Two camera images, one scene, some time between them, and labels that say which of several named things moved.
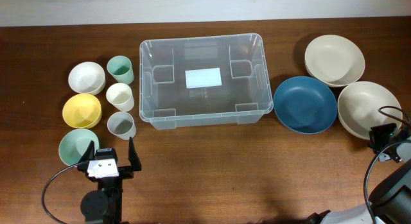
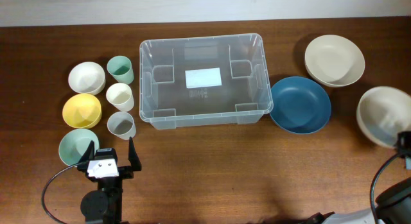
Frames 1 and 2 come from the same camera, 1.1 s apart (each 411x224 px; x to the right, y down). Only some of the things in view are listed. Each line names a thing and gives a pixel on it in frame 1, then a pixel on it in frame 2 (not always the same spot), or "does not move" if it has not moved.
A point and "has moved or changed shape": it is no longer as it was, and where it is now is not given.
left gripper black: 127,172 does not move
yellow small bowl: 82,111 does not move
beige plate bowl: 364,105 has moved or changed shape
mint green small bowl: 74,143 does not move
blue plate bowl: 305,105 has moved or changed shape
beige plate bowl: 334,61 does not move
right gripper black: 377,131 -> 404,140
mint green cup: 121,68 does not move
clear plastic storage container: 205,81 does not move
